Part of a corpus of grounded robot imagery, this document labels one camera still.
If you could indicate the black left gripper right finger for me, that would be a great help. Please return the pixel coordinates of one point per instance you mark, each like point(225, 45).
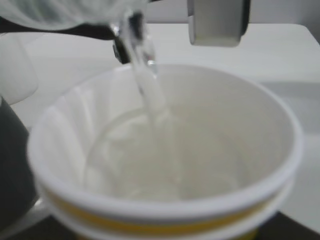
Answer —
point(282, 227)

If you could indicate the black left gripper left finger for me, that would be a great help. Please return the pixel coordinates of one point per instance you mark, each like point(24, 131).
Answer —
point(47, 229)

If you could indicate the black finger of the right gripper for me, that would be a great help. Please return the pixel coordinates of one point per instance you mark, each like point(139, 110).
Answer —
point(84, 30)
point(217, 23)

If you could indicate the clear water bottle green label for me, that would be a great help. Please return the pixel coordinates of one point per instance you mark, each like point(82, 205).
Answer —
point(125, 18)

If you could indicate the yellow paper cup stack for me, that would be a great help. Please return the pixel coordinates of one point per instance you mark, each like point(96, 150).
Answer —
point(220, 162)

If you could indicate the dark grey ceramic mug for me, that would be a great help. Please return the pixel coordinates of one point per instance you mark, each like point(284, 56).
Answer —
point(17, 190)

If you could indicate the white ceramic mug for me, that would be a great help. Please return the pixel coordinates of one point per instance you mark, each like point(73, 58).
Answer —
point(18, 79)

